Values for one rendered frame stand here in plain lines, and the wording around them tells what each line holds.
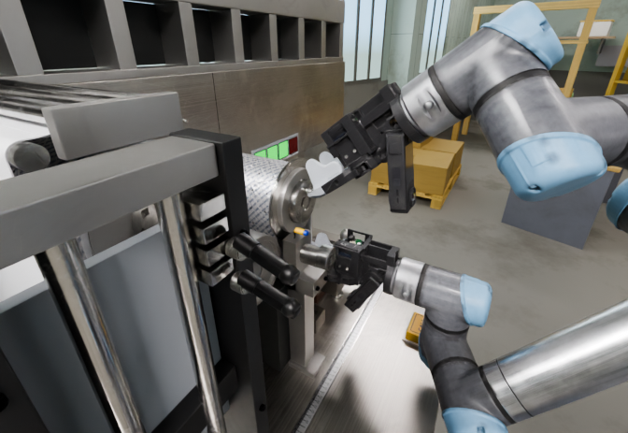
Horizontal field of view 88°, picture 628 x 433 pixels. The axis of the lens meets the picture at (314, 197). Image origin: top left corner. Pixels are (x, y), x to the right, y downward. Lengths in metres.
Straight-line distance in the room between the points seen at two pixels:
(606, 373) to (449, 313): 0.19
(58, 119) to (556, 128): 0.39
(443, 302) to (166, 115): 0.48
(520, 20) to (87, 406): 0.46
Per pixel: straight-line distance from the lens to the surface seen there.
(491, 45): 0.40
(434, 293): 0.59
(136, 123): 0.30
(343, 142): 0.46
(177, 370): 0.31
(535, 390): 0.56
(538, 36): 0.40
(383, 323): 0.84
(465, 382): 0.58
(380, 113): 0.44
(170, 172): 0.19
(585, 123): 0.38
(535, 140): 0.35
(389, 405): 0.71
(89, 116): 0.28
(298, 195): 0.53
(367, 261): 0.61
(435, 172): 3.40
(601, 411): 2.18
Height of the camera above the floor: 1.49
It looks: 25 degrees down
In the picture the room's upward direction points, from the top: straight up
